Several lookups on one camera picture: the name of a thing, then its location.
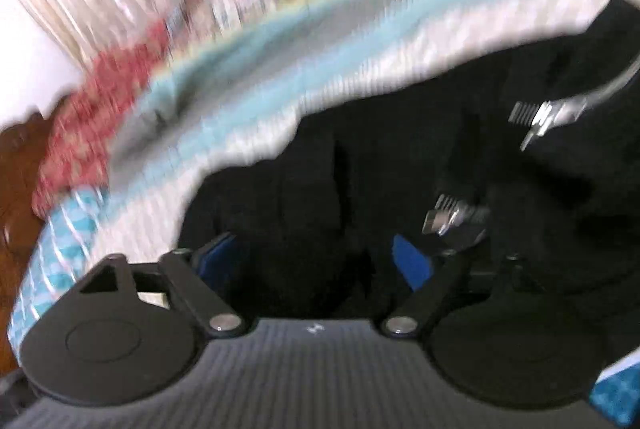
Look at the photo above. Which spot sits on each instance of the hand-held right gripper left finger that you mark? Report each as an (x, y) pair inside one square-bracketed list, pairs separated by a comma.
[(215, 261)]

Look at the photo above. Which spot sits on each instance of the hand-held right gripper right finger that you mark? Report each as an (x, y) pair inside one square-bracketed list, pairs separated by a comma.
[(410, 261)]

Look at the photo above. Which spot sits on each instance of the black pants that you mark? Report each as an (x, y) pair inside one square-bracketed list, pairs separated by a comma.
[(350, 169)]

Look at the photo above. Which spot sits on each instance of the teal wavy patterned sheet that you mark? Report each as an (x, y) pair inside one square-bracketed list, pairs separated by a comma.
[(60, 239)]

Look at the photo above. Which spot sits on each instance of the red floral blanket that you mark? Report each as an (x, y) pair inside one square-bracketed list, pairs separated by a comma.
[(100, 109)]

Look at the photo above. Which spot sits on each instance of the carved wooden headboard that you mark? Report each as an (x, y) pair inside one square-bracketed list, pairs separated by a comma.
[(20, 189)]

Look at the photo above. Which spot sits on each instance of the patterned teal and beige bedsheet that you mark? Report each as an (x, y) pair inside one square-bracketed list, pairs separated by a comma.
[(350, 29)]

